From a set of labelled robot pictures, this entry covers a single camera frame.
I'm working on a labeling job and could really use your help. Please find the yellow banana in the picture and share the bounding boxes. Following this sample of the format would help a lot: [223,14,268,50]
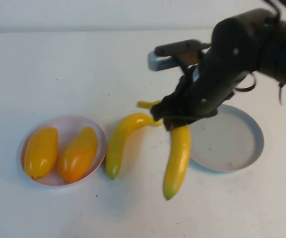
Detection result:
[105,113,162,179]
[137,100,191,200]

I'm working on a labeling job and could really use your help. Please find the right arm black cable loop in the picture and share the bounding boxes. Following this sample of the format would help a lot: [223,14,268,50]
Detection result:
[262,0,286,23]

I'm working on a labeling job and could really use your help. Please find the orange mango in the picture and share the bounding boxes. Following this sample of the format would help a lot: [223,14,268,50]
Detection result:
[58,126,99,184]

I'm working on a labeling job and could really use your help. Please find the black zip tie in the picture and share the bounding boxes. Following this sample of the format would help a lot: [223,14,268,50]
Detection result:
[278,83,285,105]

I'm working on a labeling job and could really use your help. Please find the grey round plate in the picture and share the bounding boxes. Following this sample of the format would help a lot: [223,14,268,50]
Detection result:
[189,104,265,173]

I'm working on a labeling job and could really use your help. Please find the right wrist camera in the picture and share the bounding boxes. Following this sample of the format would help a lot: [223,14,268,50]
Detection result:
[147,39,212,71]

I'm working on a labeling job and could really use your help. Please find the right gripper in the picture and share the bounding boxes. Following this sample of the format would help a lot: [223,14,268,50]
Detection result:
[149,53,253,131]

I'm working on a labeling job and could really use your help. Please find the pink round plate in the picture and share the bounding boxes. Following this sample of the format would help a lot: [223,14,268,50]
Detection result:
[20,115,108,187]

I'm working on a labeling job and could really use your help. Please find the right camera black cable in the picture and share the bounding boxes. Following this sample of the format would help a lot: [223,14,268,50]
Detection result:
[236,71,257,93]

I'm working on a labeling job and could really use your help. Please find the yellow mango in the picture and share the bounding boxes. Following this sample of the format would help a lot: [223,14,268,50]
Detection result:
[24,126,59,179]

